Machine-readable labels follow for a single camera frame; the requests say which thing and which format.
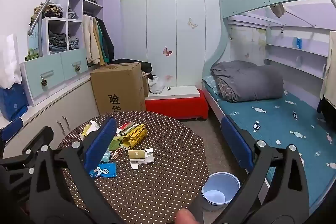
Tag black garment behind box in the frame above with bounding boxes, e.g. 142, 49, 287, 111
110, 57, 153, 81

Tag white paper scrap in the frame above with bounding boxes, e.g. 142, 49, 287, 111
128, 148, 154, 170

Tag white low cabinet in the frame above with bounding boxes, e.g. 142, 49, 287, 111
3, 76, 98, 158

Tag white wardrobe with butterflies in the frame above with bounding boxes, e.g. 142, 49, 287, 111
120, 0, 221, 87

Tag olive green small box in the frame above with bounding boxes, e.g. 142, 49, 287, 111
128, 149, 146, 161

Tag red white booklet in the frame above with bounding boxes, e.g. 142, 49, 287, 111
116, 122, 139, 136

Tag person's right hand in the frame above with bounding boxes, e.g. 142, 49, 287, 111
174, 209, 199, 224

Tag cream hanging shirt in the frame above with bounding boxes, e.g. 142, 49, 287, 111
317, 31, 335, 116

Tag red storage bench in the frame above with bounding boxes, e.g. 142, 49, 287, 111
145, 89, 209, 120

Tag blue shopping bag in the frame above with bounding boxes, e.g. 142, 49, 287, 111
0, 84, 29, 122

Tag teal patterned bed sheet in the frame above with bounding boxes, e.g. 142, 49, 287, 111
203, 80, 335, 211

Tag white cubby shelf unit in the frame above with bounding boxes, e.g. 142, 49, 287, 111
41, 0, 104, 56

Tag wall shelf beside bed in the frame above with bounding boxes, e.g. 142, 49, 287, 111
265, 33, 329, 79

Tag teal drawer cabinet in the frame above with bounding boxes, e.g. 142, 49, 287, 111
20, 49, 88, 106

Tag grey folded quilt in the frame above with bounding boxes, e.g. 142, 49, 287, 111
211, 60, 284, 103

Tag large cardboard box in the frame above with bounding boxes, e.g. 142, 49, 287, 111
91, 63, 146, 115

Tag green leaf shaped cloth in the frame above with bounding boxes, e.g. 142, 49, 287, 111
108, 136, 123, 151

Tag yellow folded paper bag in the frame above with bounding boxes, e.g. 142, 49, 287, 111
122, 124, 147, 149

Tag white crumpled plastic bag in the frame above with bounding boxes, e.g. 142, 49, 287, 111
148, 76, 165, 94

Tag blue snack wrapper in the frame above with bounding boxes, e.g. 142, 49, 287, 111
89, 162, 117, 179

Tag brown polka dot tablecloth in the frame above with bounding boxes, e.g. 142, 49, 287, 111
57, 110, 210, 224

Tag hanging coats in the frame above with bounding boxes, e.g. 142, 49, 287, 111
82, 14, 114, 65

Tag yellow white snack packet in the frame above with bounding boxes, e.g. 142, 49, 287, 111
79, 120, 100, 140

